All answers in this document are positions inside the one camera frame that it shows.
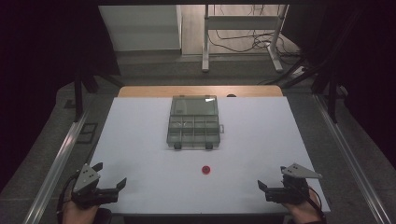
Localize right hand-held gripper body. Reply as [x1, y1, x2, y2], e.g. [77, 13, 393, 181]
[265, 162, 323, 205]

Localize person's left hand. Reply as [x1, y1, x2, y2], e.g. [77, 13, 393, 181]
[61, 199, 101, 224]

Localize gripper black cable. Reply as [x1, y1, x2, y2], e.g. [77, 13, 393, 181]
[56, 170, 82, 224]
[288, 178, 328, 223]

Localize black floor cables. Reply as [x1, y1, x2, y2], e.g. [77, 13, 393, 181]
[207, 4, 302, 59]

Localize person's right hand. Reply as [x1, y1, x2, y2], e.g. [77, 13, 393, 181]
[281, 189, 325, 224]

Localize white table cover board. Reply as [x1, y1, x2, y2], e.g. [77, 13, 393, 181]
[88, 96, 332, 216]

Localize clear plastic organizer box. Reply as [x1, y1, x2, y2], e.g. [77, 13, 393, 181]
[166, 94, 225, 151]

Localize black metal stand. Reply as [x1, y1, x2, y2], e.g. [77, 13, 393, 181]
[73, 69, 124, 122]
[281, 55, 340, 124]

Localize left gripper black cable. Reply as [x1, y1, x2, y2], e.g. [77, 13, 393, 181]
[56, 170, 82, 224]

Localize aluminium rail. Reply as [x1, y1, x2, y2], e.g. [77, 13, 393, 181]
[312, 92, 393, 224]
[22, 108, 92, 224]

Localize wooden table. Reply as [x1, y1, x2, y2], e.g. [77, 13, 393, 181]
[117, 85, 284, 98]

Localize white power strip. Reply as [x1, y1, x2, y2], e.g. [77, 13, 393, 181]
[290, 65, 307, 78]

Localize white metal desk frame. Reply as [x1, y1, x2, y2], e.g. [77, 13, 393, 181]
[201, 4, 290, 74]

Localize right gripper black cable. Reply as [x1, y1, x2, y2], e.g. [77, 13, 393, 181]
[288, 178, 328, 223]

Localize white cabinet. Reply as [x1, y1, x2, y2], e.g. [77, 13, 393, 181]
[98, 4, 183, 52]

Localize black floor socket plate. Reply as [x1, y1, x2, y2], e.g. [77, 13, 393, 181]
[76, 122, 99, 145]

